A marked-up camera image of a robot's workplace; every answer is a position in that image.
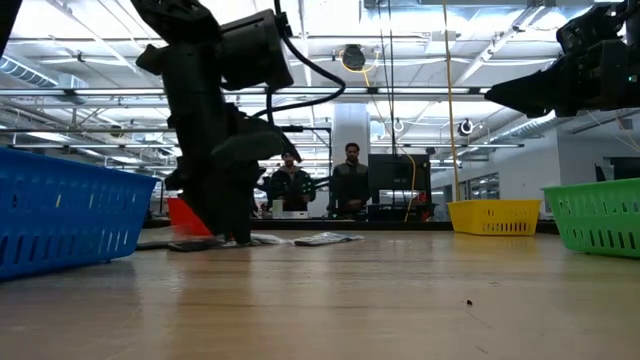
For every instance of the person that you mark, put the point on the person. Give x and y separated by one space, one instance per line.
350 185
292 187

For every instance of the yellow plastic basket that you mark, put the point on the yellow plastic basket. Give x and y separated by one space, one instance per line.
495 217

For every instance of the green plastic basket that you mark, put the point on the green plastic basket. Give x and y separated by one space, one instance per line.
600 220

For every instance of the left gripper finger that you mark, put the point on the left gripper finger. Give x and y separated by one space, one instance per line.
212 215
237 220

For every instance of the black background rig frame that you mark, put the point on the black background rig frame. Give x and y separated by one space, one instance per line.
317 128

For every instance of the red plastic basket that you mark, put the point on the red plastic basket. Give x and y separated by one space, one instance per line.
182 222

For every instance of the black wall screen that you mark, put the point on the black wall screen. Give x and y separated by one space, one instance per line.
625 169

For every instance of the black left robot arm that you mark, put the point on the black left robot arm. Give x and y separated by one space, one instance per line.
180 20

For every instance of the black plastic comb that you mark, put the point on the black plastic comb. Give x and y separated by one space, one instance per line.
195 245

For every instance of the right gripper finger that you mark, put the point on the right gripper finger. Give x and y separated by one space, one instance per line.
540 90
555 112

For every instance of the blue plastic basket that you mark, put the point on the blue plastic basket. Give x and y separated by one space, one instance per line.
60 215

